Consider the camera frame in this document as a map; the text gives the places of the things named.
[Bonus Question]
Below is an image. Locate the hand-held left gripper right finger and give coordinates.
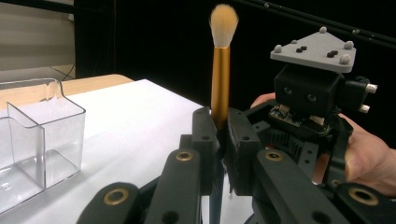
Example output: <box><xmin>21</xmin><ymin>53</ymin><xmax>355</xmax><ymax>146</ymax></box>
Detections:
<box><xmin>223</xmin><ymin>106</ymin><xmax>266</xmax><ymax>198</ymax></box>

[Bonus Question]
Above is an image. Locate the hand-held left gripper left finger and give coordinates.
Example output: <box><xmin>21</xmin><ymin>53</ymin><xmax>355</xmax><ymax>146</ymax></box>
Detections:
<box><xmin>179</xmin><ymin>106</ymin><xmax>223</xmax><ymax>197</ymax></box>

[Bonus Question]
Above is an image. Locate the makeup brush with gold ferrule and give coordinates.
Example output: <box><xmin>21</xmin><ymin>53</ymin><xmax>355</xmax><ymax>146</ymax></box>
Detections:
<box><xmin>208</xmin><ymin>3</ymin><xmax>240</xmax><ymax>224</ymax></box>

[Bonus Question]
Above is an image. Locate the clear plastic organizer box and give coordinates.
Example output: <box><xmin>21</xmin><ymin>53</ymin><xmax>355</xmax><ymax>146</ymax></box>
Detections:
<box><xmin>0</xmin><ymin>77</ymin><xmax>87</xmax><ymax>216</ymax></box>

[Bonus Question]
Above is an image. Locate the black curtain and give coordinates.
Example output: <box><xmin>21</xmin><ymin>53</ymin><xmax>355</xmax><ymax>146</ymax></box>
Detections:
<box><xmin>74</xmin><ymin>0</ymin><xmax>396</xmax><ymax>148</ymax></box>

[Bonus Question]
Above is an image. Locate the light wooden table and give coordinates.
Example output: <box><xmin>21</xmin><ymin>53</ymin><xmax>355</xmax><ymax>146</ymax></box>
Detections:
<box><xmin>0</xmin><ymin>73</ymin><xmax>135</xmax><ymax>110</ymax></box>

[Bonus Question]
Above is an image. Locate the black horizontal bar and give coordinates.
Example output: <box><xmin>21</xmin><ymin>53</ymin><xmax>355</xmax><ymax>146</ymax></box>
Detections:
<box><xmin>0</xmin><ymin>0</ymin><xmax>104</xmax><ymax>14</ymax></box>

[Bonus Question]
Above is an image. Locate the black metal frame rod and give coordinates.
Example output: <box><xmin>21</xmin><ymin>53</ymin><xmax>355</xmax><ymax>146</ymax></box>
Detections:
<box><xmin>232</xmin><ymin>0</ymin><xmax>396</xmax><ymax>46</ymax></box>

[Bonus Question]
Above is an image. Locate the black power cable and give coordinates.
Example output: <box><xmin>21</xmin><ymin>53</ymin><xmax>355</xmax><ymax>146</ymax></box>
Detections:
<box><xmin>50</xmin><ymin>63</ymin><xmax>77</xmax><ymax>81</ymax></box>

